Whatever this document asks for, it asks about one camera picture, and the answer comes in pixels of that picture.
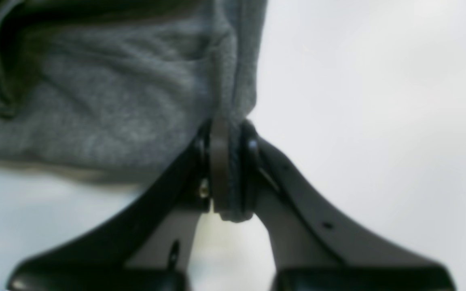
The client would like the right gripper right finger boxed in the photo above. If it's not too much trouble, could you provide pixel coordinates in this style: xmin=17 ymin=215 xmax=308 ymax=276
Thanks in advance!
xmin=209 ymin=118 xmax=455 ymax=291

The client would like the grey heather T-shirt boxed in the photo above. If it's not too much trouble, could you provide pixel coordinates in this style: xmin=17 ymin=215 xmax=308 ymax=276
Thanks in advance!
xmin=0 ymin=0 xmax=267 ymax=180

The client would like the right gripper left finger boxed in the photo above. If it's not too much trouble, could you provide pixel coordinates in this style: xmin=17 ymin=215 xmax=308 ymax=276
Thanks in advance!
xmin=6 ymin=121 xmax=211 ymax=291

